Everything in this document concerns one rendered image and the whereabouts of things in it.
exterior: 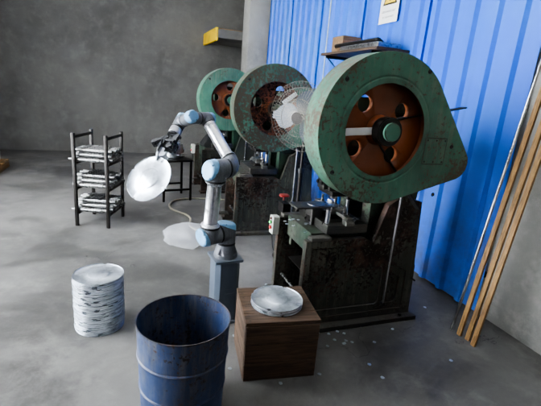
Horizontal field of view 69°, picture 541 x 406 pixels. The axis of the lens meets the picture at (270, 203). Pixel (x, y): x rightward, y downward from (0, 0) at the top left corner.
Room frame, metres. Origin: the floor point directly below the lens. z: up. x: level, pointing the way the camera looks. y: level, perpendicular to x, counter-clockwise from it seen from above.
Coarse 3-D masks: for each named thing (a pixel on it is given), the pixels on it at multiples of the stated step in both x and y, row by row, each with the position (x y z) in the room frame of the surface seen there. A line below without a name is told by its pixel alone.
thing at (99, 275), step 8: (96, 264) 2.31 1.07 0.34; (112, 264) 2.32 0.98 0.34; (80, 272) 2.18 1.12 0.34; (88, 272) 2.19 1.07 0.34; (96, 272) 2.19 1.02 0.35; (104, 272) 2.20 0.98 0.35; (112, 272) 2.22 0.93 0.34; (120, 272) 2.23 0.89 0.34; (80, 280) 2.08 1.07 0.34; (88, 280) 2.09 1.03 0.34; (96, 280) 2.10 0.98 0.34; (104, 280) 2.11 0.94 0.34; (112, 280) 2.12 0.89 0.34
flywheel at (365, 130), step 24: (384, 96) 2.27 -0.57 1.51; (408, 96) 2.33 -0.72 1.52; (360, 120) 2.23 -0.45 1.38; (384, 120) 2.15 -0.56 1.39; (408, 120) 2.34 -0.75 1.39; (360, 144) 2.25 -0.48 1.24; (384, 144) 2.16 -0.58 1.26; (408, 144) 2.35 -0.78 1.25; (360, 168) 2.24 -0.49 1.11; (384, 168) 2.30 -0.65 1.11
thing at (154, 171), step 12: (144, 168) 2.31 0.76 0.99; (156, 168) 2.28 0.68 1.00; (168, 168) 2.25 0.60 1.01; (132, 180) 2.28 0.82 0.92; (144, 180) 2.24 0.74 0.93; (156, 180) 2.22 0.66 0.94; (168, 180) 2.20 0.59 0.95; (132, 192) 2.23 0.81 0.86; (144, 192) 2.20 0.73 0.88; (156, 192) 2.18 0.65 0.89
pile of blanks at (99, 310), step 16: (80, 288) 2.05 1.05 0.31; (96, 288) 2.05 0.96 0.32; (112, 288) 2.10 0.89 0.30; (80, 304) 2.05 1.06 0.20; (96, 304) 2.04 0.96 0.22; (112, 304) 2.11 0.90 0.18; (80, 320) 2.06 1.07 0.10; (96, 320) 2.06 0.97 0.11; (112, 320) 2.09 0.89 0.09; (96, 336) 2.04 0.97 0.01
